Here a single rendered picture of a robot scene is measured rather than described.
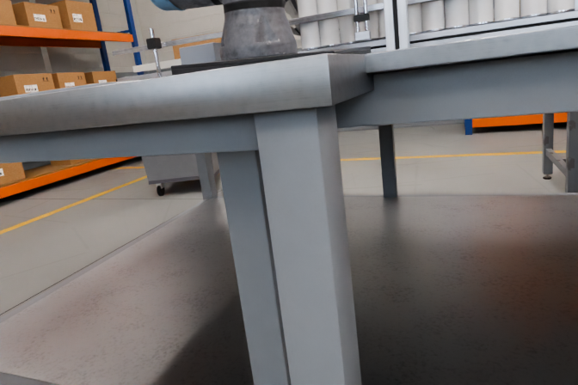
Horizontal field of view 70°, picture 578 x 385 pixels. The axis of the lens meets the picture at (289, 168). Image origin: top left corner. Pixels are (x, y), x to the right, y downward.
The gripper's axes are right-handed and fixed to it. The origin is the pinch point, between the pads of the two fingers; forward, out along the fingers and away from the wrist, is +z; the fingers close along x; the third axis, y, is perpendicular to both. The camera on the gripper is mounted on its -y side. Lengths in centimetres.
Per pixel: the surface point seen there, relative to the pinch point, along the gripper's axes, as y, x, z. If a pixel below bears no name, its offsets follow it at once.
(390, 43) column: -16.4, -18.8, 19.2
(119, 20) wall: 413, 313, -296
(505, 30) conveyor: -4.6, -38.8, 30.9
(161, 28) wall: 456, 285, -262
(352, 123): -61, -14, 29
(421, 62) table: -65, -24, 27
